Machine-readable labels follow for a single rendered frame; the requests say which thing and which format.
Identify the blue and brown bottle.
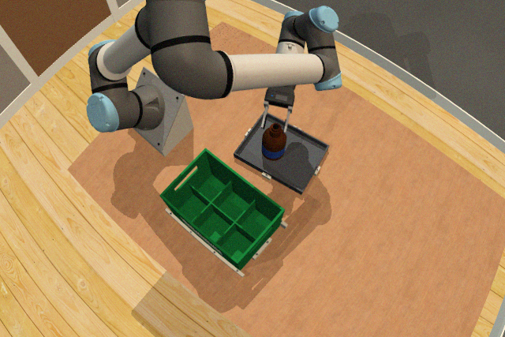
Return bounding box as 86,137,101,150
262,123,286,161

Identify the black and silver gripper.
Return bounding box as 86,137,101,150
261,42,304,134

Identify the green crate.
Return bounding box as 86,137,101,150
160,148,285,271

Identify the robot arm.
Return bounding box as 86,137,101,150
87,0,342,133

